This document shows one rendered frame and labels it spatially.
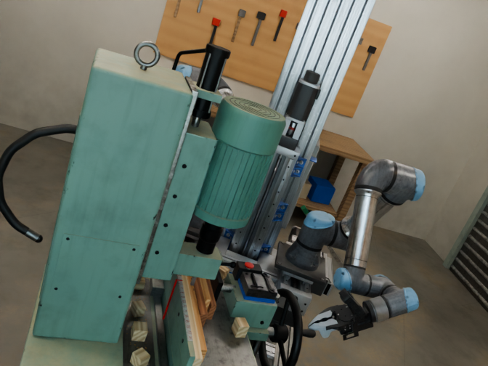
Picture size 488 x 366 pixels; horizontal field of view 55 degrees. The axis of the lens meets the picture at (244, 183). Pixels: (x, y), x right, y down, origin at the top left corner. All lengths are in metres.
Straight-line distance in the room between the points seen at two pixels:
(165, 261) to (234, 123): 0.41
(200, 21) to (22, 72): 1.65
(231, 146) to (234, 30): 3.29
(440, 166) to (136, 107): 4.59
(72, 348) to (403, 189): 1.16
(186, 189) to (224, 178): 0.10
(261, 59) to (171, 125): 3.44
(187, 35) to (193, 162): 3.31
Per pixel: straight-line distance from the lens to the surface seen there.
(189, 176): 1.17
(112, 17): 4.47
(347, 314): 1.58
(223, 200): 1.20
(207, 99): 1.14
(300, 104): 1.92
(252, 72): 4.49
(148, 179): 1.12
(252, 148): 1.15
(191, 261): 1.33
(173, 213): 1.21
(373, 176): 1.68
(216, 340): 1.35
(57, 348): 1.36
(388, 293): 1.65
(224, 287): 1.45
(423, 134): 5.18
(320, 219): 1.97
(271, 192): 2.06
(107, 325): 1.35
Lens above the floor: 1.74
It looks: 20 degrees down
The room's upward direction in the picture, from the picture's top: 20 degrees clockwise
